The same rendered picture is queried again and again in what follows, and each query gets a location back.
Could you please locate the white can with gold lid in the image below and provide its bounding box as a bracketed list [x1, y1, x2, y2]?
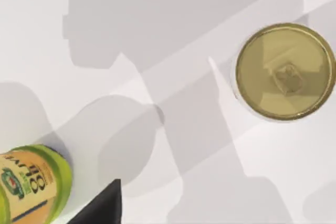
[227, 23, 336, 123]

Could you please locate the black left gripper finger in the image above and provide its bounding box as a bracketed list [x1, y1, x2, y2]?
[65, 178, 123, 224]

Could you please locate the green bottle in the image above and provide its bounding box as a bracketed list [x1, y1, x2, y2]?
[0, 144, 73, 224]

